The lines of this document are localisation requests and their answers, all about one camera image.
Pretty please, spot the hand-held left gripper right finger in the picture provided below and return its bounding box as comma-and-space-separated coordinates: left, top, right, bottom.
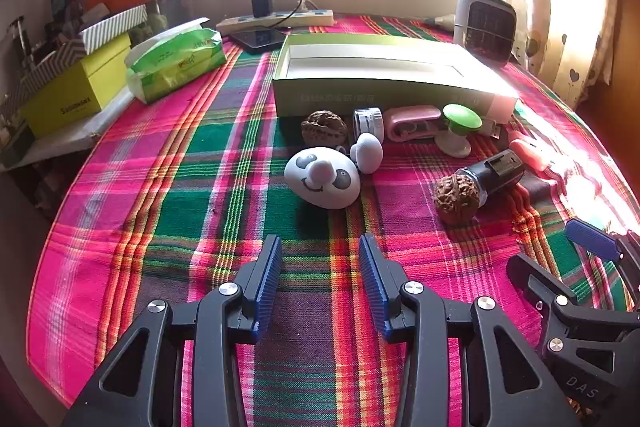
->
359, 233, 583, 427

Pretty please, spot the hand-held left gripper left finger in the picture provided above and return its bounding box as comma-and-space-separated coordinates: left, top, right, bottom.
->
62, 234, 283, 427

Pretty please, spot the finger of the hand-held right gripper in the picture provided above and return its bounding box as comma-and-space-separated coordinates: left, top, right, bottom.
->
566, 218, 640, 303
506, 252, 640, 339

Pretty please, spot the white panda face toy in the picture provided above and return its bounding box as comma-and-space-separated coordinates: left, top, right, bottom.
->
284, 147, 361, 210

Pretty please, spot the pink plastic clip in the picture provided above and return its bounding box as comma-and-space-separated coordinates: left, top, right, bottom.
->
507, 129, 556, 172

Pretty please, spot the black and silver gadget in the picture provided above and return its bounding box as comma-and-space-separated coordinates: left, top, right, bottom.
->
460, 149, 526, 210

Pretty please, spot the brown walnut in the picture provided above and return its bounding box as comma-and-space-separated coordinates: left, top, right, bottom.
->
434, 173, 483, 224
301, 110, 349, 148

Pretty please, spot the small white egg-shaped toy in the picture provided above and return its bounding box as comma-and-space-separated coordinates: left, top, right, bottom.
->
350, 133, 385, 174

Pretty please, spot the pink plastic case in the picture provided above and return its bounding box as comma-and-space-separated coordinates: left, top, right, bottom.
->
385, 105, 443, 142

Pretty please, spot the green mushroom-shaped knob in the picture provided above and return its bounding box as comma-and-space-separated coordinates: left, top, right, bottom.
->
434, 103, 483, 158

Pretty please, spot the green and white cardboard box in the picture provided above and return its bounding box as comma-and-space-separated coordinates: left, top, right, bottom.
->
271, 33, 519, 122

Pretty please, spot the pink green plaid tablecloth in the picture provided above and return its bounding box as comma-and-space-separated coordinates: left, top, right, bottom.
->
25, 14, 640, 427

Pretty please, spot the green tissue pack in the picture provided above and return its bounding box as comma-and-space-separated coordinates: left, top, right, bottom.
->
124, 17, 224, 104

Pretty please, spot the heart print curtain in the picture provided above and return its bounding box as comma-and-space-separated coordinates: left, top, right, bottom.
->
520, 0, 621, 108

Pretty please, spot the small white desk heater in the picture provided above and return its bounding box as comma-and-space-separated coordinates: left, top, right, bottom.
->
452, 0, 517, 66

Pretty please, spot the black smartphone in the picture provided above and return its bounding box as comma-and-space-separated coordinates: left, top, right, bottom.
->
228, 26, 290, 54

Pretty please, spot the white side board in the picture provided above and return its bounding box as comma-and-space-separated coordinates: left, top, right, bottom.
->
0, 87, 131, 168

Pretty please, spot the white power strip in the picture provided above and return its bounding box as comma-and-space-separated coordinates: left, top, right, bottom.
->
216, 9, 335, 35

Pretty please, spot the yellow-green cardboard box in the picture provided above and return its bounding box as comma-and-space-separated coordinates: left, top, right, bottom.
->
20, 32, 133, 138

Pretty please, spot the striped gift box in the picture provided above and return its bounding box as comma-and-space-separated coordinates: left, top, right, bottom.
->
17, 4, 148, 95

